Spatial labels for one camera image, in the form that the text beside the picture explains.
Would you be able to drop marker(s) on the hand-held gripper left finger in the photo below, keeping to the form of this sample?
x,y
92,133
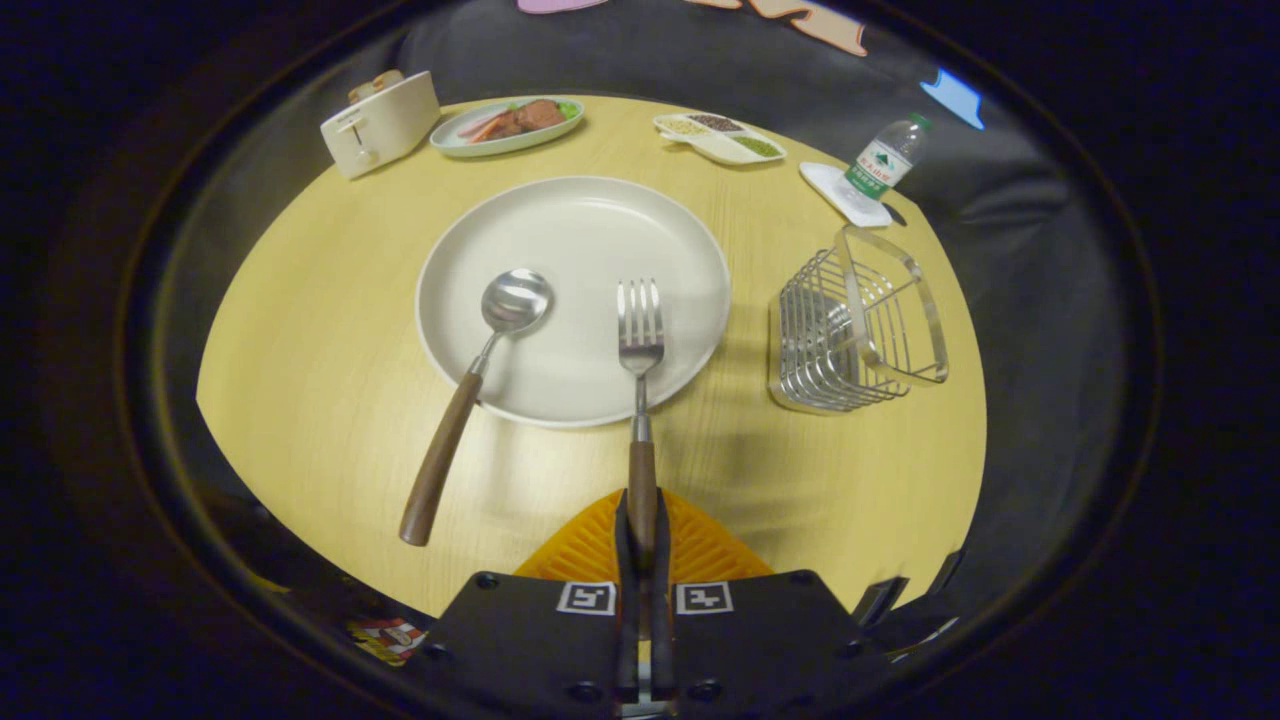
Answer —
x,y
626,580

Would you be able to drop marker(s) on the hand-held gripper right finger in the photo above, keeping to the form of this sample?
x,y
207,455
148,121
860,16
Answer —
x,y
660,585

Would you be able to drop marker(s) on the large white round plate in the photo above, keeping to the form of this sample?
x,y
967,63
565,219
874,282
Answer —
x,y
580,240

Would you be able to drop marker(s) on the white square coaster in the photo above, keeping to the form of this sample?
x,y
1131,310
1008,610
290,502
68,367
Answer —
x,y
830,185

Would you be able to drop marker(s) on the white divided condiment dish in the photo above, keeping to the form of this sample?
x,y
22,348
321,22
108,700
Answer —
x,y
720,138

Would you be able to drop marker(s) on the green plate with food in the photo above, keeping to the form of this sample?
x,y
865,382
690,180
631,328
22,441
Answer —
x,y
505,127

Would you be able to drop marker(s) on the clear plastic water bottle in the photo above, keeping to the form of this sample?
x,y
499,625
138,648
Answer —
x,y
885,158

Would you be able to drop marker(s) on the white toaster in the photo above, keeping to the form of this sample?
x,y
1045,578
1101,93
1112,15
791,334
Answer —
x,y
385,125

